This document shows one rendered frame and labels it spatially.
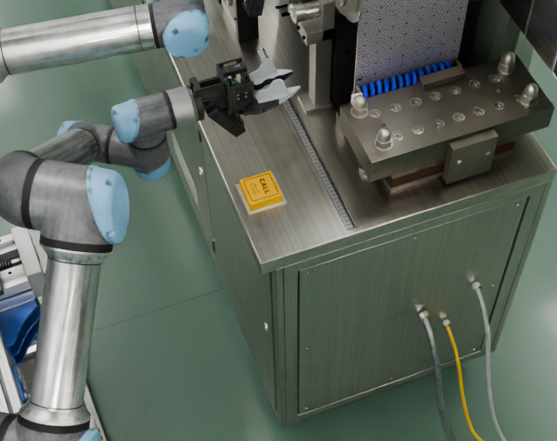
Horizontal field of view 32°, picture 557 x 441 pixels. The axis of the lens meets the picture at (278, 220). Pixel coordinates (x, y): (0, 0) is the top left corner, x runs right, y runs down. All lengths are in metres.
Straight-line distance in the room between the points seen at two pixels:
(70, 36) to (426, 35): 0.75
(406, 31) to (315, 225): 0.42
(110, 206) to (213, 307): 1.42
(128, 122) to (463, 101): 0.67
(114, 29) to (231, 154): 0.56
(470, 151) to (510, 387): 1.03
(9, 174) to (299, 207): 0.65
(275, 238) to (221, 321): 0.97
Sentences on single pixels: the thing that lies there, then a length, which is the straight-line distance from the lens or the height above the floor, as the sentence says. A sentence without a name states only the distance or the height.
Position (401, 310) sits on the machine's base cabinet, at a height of 0.51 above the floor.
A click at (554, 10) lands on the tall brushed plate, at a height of 1.26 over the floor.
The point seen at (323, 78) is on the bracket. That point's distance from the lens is 2.11.
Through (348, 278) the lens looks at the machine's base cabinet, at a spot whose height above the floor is 0.73.
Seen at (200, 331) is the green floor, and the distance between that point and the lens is 2.89.
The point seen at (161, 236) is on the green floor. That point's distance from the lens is 3.08.
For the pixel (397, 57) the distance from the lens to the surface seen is 2.03.
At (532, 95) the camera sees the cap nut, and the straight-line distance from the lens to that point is 2.03.
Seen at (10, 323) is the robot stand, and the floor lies 0.68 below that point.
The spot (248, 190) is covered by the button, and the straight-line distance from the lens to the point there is 2.00.
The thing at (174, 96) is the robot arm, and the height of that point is 1.15.
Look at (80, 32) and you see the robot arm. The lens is 1.63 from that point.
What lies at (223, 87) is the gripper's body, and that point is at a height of 1.15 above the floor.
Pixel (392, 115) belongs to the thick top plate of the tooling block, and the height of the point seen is 1.03.
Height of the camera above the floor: 2.51
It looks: 54 degrees down
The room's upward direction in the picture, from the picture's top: 2 degrees counter-clockwise
